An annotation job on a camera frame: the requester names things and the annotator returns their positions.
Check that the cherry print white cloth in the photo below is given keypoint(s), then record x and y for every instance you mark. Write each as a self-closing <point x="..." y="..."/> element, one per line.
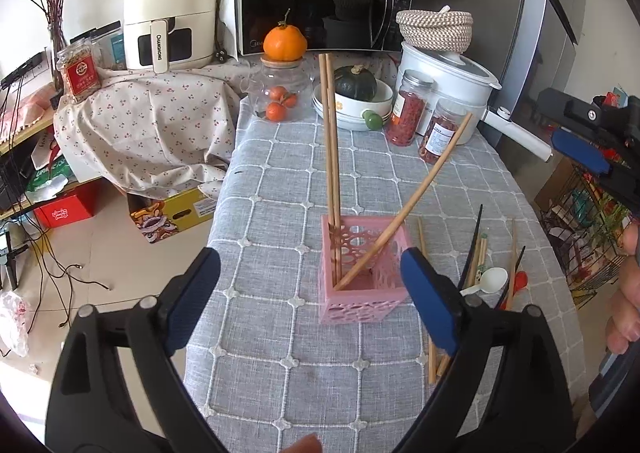
<point x="150" y="133"/>

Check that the grey checked tablecloth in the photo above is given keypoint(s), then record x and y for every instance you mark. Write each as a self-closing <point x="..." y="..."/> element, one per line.
<point x="280" y="213"/>

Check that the silver refrigerator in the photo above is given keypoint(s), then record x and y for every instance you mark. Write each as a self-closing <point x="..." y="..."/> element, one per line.
<point x="545" y="33"/>

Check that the red plastic spoon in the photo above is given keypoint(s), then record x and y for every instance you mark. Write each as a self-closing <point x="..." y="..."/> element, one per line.
<point x="521" y="279"/>

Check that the black chopstick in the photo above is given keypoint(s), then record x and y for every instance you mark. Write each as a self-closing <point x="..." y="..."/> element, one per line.
<point x="515" y="268"/>
<point x="474" y="243"/>

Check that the brown cardboard box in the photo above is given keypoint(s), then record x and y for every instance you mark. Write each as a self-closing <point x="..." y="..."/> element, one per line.
<point x="552" y="183"/>

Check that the clear plastic bag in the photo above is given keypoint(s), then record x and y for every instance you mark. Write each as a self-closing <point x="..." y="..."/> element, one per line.
<point x="12" y="323"/>

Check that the tall jar of goji berries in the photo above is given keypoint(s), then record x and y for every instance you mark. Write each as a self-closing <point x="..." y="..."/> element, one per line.
<point x="407" y="118"/>

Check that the teal box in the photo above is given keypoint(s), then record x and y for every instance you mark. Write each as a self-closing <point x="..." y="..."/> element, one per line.
<point x="116" y="50"/>

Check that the red cardboard box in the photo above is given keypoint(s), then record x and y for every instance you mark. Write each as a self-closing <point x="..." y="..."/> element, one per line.
<point x="65" y="208"/>

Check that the short jar of dried berries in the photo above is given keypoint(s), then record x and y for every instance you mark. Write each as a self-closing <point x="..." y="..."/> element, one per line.
<point x="437" y="138"/>

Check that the green patterned wooden chopstick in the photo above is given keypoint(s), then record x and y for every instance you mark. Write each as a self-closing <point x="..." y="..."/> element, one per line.
<point x="481" y="253"/>

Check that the dark green squash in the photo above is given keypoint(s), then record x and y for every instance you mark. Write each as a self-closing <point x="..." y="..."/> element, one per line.
<point x="356" y="83"/>

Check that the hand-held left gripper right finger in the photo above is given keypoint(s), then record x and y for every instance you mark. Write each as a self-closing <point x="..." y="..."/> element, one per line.
<point x="430" y="303"/>

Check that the cream air fryer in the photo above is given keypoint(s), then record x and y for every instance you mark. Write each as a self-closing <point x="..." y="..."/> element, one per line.
<point x="165" y="3"/>

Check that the white rice cooker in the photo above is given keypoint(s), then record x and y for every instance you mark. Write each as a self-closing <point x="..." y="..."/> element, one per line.
<point x="450" y="75"/>

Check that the green plastic bag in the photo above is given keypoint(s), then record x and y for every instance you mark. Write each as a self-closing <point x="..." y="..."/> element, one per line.
<point x="47" y="175"/>

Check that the red label nut jar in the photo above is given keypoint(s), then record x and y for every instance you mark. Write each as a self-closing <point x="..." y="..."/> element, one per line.
<point x="79" y="75"/>

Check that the small green fruit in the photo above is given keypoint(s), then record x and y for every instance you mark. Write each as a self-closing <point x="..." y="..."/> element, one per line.
<point x="372" y="120"/>

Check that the person's left hand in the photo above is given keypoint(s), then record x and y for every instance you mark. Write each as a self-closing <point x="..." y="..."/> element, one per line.
<point x="306" y="445"/>

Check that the black flat device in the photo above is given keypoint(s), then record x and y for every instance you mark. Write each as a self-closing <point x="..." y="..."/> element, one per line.
<point x="20" y="69"/>

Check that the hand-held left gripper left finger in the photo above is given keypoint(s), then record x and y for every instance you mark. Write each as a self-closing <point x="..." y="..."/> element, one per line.
<point x="197" y="290"/>

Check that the white plastic spoon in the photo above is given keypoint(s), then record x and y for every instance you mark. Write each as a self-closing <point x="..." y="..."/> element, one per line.
<point x="492" y="279"/>

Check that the wooden shelf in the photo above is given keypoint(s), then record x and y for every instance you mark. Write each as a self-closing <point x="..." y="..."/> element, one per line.
<point x="22" y="130"/>

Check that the black power plug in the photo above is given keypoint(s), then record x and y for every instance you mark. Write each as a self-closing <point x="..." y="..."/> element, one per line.
<point x="223" y="56"/>

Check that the glass jar with bamboo lid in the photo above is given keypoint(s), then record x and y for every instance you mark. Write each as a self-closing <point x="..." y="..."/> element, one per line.
<point x="260" y="83"/>

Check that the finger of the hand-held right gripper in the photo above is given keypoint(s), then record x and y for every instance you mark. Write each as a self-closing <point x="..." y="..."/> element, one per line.
<point x="580" y="148"/>
<point x="580" y="112"/>

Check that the white ceramic bowl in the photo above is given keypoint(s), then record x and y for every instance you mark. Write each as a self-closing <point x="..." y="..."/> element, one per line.
<point x="350" y="115"/>

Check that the lion print cardboard box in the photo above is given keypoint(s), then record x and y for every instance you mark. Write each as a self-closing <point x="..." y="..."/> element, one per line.
<point x="170" y="215"/>

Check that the person's right hand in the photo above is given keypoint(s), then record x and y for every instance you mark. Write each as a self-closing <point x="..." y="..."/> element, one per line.
<point x="627" y="313"/>

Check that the small tangerine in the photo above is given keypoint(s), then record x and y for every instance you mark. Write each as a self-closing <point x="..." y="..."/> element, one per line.
<point x="274" y="112"/>
<point x="276" y="94"/>
<point x="290" y="100"/>

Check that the large orange citrus fruit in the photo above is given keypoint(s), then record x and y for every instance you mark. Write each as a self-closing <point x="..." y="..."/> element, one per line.
<point x="284" y="44"/>

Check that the pink perforated utensil holder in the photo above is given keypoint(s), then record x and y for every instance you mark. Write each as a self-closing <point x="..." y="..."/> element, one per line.
<point x="360" y="305"/>

